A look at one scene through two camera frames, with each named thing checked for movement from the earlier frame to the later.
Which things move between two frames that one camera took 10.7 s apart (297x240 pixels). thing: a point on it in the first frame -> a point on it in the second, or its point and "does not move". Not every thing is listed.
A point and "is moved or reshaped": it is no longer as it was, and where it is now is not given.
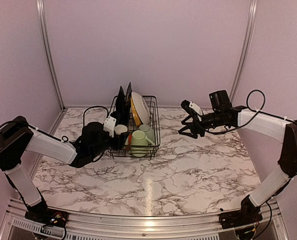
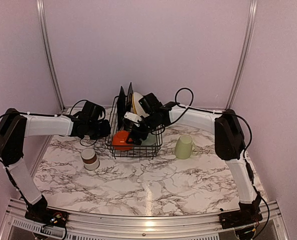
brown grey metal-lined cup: x=121 y=132 is moved or reshaped
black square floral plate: x=120 y=118 does not move
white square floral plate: x=127 y=103 does not move
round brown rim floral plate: x=141 y=107 does not move
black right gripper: x=197 y=124 -> x=135 y=130
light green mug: x=140 y=143 -> x=185 y=147
